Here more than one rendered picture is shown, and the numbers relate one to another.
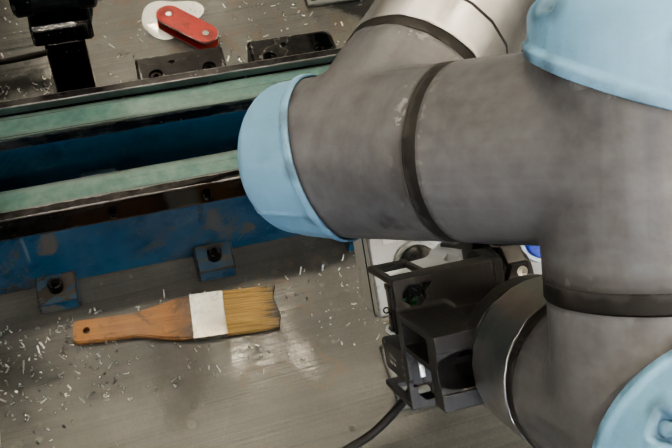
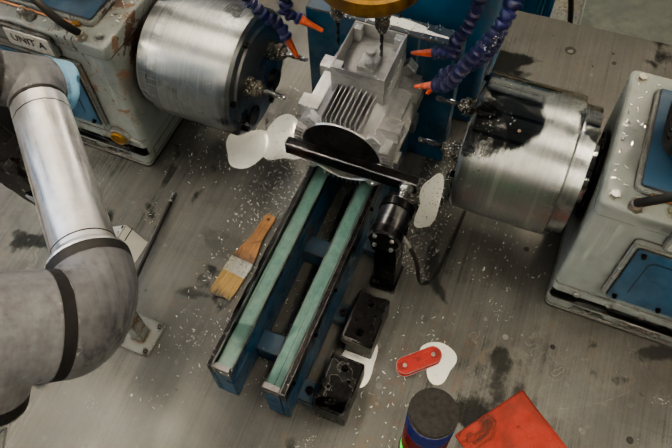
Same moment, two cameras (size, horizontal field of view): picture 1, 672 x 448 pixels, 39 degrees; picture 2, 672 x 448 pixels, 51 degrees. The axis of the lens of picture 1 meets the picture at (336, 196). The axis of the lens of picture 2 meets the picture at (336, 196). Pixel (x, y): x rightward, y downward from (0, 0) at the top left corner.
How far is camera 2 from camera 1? 110 cm
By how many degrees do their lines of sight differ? 61
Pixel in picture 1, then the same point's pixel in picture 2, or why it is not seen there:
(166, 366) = (230, 240)
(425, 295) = not seen: hidden behind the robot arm
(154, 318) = (253, 245)
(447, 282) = not seen: hidden behind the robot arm
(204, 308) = (241, 266)
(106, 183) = (296, 225)
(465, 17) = (21, 100)
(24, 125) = (353, 210)
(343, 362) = (173, 306)
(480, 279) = (16, 150)
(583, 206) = not seen: outside the picture
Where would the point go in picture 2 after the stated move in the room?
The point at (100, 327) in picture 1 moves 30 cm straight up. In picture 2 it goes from (265, 225) to (246, 136)
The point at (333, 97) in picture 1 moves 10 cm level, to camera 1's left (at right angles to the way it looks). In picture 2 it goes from (35, 59) to (96, 20)
